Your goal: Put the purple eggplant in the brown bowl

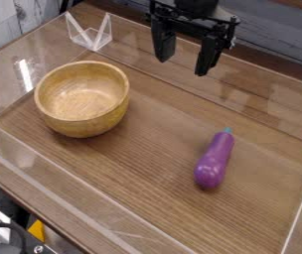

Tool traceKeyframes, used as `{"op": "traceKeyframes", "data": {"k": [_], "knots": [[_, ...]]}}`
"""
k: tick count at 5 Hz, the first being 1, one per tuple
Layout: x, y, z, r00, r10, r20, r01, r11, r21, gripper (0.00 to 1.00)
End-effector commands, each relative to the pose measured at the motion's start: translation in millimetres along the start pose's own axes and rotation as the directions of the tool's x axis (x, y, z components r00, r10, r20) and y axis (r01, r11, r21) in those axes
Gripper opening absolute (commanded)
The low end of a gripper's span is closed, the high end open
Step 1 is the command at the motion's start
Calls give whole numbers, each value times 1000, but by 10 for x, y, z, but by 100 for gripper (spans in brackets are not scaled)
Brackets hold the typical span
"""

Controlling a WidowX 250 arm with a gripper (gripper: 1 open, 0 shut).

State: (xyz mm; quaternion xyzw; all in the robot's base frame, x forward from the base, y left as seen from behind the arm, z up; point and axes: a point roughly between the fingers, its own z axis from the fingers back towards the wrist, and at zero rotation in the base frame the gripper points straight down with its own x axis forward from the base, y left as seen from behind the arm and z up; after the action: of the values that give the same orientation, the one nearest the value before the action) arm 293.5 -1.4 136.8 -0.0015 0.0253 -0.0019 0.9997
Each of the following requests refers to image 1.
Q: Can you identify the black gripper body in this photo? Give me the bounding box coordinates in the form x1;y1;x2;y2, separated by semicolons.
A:
148;0;239;49

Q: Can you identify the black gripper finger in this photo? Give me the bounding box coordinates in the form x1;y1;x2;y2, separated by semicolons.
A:
195;35;223;76
151;19;176;63

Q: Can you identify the purple toy eggplant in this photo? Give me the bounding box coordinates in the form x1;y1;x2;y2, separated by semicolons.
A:
193;127;234;189

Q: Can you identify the brown wooden bowl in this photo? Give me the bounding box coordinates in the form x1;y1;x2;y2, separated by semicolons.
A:
34;61;129;138

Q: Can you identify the yellow black machine base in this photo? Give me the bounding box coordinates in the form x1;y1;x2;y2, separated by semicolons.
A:
10;209;84;254

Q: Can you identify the clear acrylic corner bracket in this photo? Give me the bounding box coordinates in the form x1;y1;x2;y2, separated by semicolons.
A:
65;12;112;52

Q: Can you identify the black cable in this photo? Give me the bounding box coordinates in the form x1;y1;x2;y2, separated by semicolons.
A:
0;221;29;254

